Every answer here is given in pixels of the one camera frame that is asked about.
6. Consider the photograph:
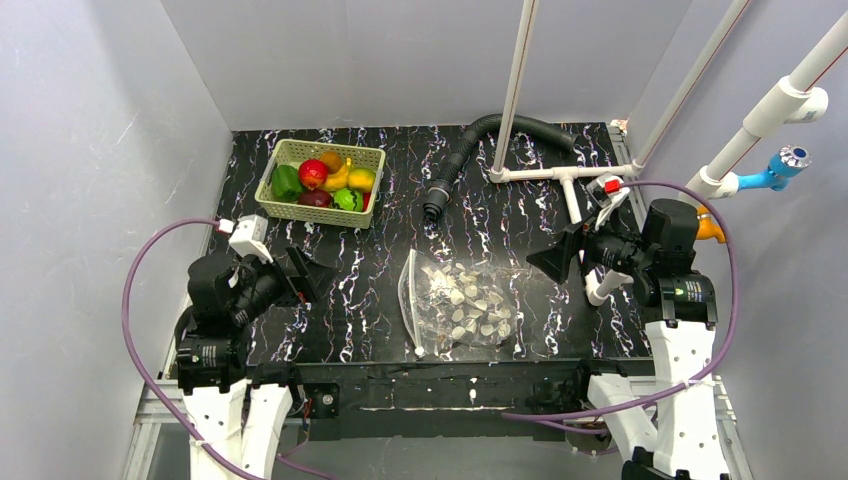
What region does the dark green bell pepper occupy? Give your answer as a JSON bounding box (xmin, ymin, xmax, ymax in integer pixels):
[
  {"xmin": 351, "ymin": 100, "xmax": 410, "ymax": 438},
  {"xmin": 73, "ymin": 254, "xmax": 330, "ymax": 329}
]
[{"xmin": 270, "ymin": 164, "xmax": 305, "ymax": 204}]

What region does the yellow fake banana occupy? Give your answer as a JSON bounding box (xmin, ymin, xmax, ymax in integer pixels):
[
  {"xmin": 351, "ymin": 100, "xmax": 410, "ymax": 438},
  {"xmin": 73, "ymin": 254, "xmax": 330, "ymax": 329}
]
[{"xmin": 321, "ymin": 158, "xmax": 352, "ymax": 193}]

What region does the clear zip top bag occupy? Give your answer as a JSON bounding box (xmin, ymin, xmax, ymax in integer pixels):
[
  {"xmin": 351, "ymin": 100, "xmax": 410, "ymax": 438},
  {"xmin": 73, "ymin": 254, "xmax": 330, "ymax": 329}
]
[{"xmin": 397, "ymin": 249, "xmax": 519, "ymax": 358}]

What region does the brown fake kiwi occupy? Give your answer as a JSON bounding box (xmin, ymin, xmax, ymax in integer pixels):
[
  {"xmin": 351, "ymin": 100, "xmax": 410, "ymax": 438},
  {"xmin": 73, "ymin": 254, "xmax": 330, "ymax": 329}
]
[{"xmin": 319, "ymin": 150, "xmax": 345, "ymax": 175}]

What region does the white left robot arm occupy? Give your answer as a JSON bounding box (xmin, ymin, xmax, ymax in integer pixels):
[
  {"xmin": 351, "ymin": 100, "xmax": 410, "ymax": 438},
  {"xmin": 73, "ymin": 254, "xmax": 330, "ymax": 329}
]
[{"xmin": 175, "ymin": 247, "xmax": 335, "ymax": 479}]

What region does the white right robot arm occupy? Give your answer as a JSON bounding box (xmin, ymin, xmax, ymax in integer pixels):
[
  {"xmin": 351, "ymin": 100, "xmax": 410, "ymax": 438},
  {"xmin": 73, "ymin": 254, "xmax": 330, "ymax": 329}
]
[{"xmin": 527, "ymin": 199, "xmax": 731, "ymax": 479}]

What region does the orange tap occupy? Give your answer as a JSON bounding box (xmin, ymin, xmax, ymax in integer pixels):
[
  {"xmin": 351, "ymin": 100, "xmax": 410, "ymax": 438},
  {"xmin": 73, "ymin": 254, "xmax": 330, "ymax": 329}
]
[{"xmin": 696, "ymin": 205, "xmax": 726, "ymax": 244}]

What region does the green plastic basket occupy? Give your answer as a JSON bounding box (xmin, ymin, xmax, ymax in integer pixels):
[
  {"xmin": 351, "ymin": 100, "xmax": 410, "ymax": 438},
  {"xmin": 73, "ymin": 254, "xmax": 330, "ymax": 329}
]
[{"xmin": 255, "ymin": 139, "xmax": 386, "ymax": 229}]

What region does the blue tap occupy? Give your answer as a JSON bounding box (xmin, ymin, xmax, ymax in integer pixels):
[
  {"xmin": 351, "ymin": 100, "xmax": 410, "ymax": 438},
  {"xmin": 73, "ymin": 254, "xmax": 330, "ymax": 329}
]
[{"xmin": 738, "ymin": 145, "xmax": 812, "ymax": 191}]

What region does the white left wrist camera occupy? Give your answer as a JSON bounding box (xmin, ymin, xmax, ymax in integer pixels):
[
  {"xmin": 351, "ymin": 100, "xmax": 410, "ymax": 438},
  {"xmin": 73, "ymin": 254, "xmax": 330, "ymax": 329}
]
[{"xmin": 216, "ymin": 214, "xmax": 273, "ymax": 264}]

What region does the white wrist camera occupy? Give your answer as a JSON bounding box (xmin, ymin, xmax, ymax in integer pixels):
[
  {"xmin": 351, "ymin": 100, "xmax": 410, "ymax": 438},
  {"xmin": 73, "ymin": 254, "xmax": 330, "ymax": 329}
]
[
  {"xmin": 216, "ymin": 214, "xmax": 273, "ymax": 264},
  {"xmin": 586, "ymin": 173, "xmax": 631, "ymax": 231}
]

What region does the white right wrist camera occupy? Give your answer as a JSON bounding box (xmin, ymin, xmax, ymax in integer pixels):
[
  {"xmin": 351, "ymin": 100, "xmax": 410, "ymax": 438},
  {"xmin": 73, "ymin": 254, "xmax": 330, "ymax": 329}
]
[{"xmin": 586, "ymin": 173, "xmax": 631, "ymax": 231}]

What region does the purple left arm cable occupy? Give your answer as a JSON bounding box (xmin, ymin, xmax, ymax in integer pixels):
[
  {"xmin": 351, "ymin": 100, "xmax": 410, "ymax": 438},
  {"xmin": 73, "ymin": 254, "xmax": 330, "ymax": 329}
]
[{"xmin": 119, "ymin": 218, "xmax": 339, "ymax": 480}]

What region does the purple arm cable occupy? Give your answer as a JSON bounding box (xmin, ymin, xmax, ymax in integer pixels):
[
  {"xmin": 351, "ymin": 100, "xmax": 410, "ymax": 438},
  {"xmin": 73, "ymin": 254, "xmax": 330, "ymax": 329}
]
[
  {"xmin": 502, "ymin": 180, "xmax": 741, "ymax": 458},
  {"xmin": 119, "ymin": 218, "xmax": 339, "ymax": 480}
]

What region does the black corrugated hose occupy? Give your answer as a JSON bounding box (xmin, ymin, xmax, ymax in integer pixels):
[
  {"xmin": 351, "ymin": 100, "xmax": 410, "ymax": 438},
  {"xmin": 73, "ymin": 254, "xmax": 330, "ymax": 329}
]
[{"xmin": 422, "ymin": 113, "xmax": 579, "ymax": 225}]

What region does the aluminium frame rail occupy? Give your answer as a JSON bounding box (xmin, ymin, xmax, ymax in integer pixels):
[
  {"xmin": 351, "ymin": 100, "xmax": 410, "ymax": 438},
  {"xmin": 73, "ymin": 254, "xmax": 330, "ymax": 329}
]
[{"xmin": 123, "ymin": 364, "xmax": 754, "ymax": 479}]

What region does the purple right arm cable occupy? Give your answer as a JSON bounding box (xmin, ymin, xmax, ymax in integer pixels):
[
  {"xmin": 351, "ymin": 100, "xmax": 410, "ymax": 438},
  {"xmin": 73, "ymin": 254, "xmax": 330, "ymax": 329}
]
[{"xmin": 502, "ymin": 180, "xmax": 741, "ymax": 458}]

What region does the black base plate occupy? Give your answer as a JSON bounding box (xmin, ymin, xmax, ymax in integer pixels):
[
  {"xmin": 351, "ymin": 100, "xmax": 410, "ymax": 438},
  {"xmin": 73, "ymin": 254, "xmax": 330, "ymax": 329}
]
[{"xmin": 293, "ymin": 359, "xmax": 583, "ymax": 441}]

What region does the white PVC pipe frame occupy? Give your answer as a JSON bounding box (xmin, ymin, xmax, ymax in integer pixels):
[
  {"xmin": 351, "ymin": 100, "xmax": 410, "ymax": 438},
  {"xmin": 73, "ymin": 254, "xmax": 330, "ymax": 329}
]
[{"xmin": 488, "ymin": 0, "xmax": 848, "ymax": 307}]

